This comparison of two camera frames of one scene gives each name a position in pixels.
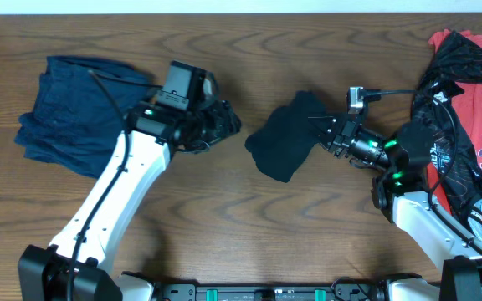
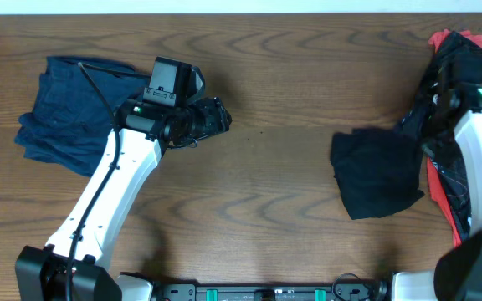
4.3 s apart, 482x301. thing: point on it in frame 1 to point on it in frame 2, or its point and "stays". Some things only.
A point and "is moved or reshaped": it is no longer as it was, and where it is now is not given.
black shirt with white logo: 287,136 is moved or reshaped
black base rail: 340,292 stays
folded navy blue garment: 79,110 stays
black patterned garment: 457,172 stays
